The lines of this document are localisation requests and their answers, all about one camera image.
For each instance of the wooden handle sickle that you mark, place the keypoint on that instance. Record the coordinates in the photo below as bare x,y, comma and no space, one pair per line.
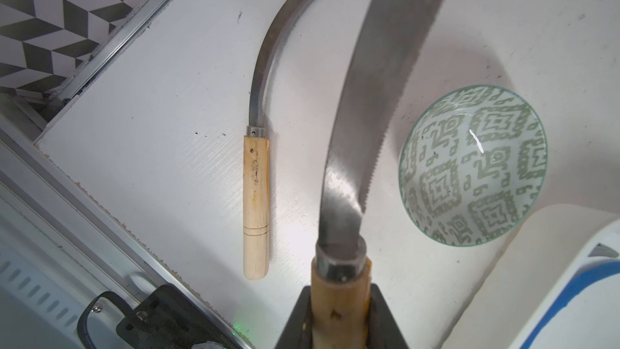
388,46
256,157

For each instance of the clear glass cup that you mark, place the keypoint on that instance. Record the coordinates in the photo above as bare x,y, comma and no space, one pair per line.
473,166

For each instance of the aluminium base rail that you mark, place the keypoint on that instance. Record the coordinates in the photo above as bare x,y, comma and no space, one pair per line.
60,250

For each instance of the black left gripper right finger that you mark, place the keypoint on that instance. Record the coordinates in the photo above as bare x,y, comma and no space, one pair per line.
383,331

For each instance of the blue blade sickle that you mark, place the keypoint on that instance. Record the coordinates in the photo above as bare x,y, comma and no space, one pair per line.
584,315

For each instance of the white plastic storage box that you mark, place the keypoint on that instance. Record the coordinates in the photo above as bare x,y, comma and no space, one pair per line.
547,252

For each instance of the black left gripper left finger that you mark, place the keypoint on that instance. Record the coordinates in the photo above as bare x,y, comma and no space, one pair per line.
297,333

